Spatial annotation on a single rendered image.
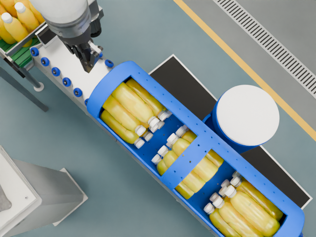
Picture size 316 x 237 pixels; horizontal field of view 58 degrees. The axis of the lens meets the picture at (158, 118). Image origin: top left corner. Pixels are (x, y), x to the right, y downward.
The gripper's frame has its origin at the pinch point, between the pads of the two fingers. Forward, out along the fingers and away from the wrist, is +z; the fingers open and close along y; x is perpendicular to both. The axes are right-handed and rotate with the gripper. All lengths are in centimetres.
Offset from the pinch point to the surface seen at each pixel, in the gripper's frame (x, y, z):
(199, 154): -0.4, 41.8, 25.0
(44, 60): 6, -39, 53
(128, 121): -1.4, 12.8, 34.7
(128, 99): 4.6, 9.2, 29.6
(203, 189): -7, 54, 52
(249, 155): 42, 87, 132
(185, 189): -12, 45, 40
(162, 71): 65, -3, 135
